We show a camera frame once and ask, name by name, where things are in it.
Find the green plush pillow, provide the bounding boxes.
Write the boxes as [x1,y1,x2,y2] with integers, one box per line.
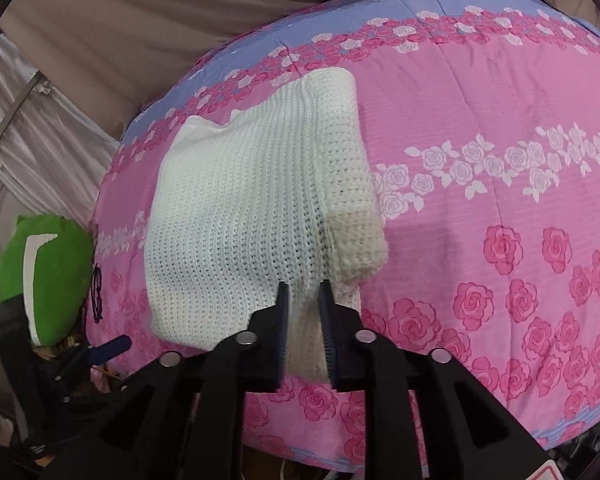
[0,214,94,347]

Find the black eyeglasses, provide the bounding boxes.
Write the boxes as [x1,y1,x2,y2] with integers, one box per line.
[90,264,102,324]

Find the pink rose pattern quilt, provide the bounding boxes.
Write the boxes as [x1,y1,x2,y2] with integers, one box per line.
[86,0,600,448]

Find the white red black knit sweater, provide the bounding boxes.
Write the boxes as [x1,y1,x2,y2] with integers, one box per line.
[144,67,388,382]

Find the silver satin curtain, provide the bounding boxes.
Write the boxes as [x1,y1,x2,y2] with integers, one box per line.
[0,35,119,252]

